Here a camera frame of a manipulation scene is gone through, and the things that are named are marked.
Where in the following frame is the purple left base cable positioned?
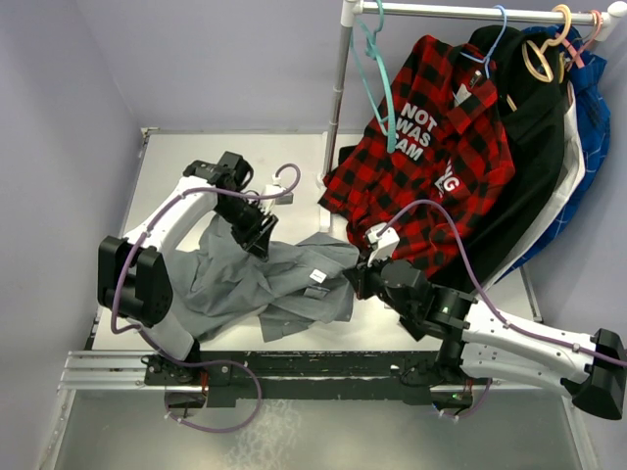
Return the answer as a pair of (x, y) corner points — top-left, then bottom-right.
(164, 357), (265, 434)

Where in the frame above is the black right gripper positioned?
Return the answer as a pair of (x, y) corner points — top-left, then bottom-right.
(344, 247), (416, 320)

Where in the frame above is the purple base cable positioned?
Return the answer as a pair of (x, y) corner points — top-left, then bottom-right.
(164, 357), (265, 434)
(438, 374), (496, 423)

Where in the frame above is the blue checked shirt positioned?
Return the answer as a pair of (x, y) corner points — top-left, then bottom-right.
(499, 23), (613, 285)

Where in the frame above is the pink plastic hanger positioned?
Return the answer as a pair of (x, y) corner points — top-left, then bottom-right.
(561, 10), (603, 71)

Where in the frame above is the white hanging shirt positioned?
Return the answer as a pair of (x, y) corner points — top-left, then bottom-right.
(482, 81), (585, 289)

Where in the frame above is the teal plastic hanger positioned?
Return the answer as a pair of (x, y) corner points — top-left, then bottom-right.
(350, 0), (401, 153)

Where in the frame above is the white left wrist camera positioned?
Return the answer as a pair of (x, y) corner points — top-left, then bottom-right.
(260, 184), (294, 214)

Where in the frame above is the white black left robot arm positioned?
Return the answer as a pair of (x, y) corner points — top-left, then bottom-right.
(97, 152), (285, 384)

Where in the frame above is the grey button-up shirt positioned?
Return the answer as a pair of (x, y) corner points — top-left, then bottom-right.
(166, 217), (359, 342)

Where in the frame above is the black hanging shirt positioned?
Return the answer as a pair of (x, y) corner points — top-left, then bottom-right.
(403, 25), (566, 293)

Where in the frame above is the beige wooden hanger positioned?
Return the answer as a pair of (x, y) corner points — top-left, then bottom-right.
(497, 4), (571, 115)

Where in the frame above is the aluminium extrusion rail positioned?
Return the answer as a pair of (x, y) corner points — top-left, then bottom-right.
(58, 351), (566, 397)

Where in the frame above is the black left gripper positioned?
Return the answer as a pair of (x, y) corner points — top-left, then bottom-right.
(214, 195), (278, 262)

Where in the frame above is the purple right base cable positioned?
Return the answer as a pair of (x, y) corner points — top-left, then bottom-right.
(438, 374), (496, 423)

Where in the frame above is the red black plaid shirt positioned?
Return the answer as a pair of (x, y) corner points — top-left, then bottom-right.
(318, 35), (515, 276)

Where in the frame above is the light blue wire hanger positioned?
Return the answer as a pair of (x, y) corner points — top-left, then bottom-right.
(459, 4), (506, 79)

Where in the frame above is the silver clothes rack frame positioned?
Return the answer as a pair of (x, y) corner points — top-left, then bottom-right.
(316, 1), (626, 233)

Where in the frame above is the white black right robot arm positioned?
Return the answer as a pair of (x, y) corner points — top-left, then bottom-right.
(344, 260), (626, 421)

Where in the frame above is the white woven size label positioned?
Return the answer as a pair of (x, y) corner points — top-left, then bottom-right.
(310, 269), (327, 284)

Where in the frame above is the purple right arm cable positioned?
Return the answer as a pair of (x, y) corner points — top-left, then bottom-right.
(374, 198), (627, 368)

